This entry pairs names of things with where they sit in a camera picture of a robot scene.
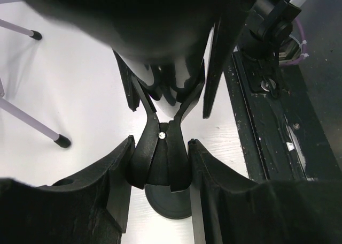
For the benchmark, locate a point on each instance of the black microphone stand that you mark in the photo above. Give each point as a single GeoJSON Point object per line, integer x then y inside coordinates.
{"type": "Point", "coordinates": [160, 164]}

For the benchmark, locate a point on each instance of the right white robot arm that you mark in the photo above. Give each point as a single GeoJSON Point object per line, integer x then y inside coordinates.
{"type": "Point", "coordinates": [268, 27]}

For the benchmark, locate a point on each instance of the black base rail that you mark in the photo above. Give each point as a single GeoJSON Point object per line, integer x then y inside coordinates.
{"type": "Point", "coordinates": [281, 138]}

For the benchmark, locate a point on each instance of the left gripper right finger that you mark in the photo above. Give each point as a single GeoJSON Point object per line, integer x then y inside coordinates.
{"type": "Point", "coordinates": [229, 208]}

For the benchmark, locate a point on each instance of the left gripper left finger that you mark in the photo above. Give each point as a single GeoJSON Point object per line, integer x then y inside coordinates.
{"type": "Point", "coordinates": [90, 206]}

